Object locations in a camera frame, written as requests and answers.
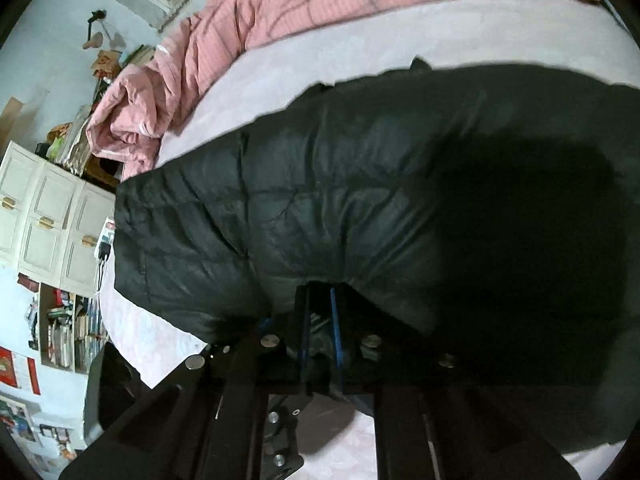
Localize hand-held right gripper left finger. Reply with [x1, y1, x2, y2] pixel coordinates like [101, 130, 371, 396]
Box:
[60, 284, 315, 480]

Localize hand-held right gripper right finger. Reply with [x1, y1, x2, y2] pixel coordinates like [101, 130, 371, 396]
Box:
[329, 284, 573, 480]

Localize black puffer coat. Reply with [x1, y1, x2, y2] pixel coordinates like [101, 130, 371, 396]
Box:
[112, 57, 636, 453]

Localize power strip with chargers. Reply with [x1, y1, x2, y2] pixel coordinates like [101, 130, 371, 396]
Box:
[95, 217, 117, 263]

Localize bookshelf with books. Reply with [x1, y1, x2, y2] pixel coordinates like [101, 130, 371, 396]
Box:
[17, 272, 108, 373]

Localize white panelled cabinet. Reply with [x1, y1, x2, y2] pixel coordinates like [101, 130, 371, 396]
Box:
[0, 141, 117, 297]

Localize pile of desk clutter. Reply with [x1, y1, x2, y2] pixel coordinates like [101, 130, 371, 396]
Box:
[35, 45, 161, 181]

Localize pink striped quilt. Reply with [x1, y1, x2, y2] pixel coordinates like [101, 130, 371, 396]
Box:
[85, 0, 608, 181]

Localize red wall poster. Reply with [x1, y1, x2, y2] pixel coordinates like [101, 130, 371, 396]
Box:
[0, 347, 41, 396]

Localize wall pictures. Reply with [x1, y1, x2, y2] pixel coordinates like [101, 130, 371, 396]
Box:
[0, 395, 76, 461]

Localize wall lamp with pink shade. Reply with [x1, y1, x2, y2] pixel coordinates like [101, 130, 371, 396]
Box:
[82, 10, 108, 51]

